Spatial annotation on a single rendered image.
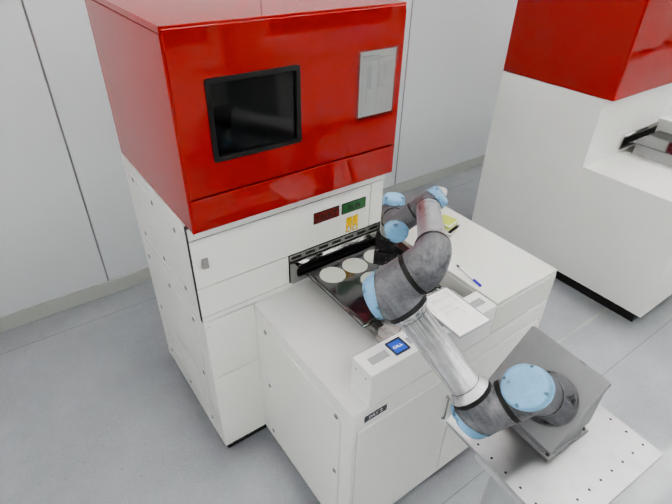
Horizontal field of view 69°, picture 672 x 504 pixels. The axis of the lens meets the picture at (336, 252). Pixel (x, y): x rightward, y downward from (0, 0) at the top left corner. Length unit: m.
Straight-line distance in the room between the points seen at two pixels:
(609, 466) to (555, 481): 0.17
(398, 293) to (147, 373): 1.92
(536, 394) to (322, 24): 1.16
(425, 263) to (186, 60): 0.79
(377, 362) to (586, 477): 0.63
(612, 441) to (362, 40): 1.40
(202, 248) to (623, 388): 2.32
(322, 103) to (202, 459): 1.66
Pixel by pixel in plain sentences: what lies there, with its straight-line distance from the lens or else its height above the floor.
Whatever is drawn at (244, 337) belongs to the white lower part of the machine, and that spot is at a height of 0.67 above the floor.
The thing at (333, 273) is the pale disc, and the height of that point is 0.90.
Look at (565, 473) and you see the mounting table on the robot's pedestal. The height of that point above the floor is 0.82.
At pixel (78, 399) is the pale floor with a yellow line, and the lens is 2.90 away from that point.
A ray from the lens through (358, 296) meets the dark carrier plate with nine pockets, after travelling 1.80.
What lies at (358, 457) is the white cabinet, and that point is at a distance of 1.74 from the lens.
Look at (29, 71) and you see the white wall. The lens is 2.90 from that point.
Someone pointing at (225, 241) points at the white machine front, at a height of 1.13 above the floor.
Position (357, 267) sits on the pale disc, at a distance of 1.94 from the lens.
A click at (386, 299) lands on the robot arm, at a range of 1.23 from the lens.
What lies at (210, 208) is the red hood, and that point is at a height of 1.30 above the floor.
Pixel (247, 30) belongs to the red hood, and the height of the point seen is 1.79.
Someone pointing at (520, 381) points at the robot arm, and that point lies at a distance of 1.35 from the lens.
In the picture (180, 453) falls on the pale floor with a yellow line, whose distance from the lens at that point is 2.54.
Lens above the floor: 2.05
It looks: 35 degrees down
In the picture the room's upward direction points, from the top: 1 degrees clockwise
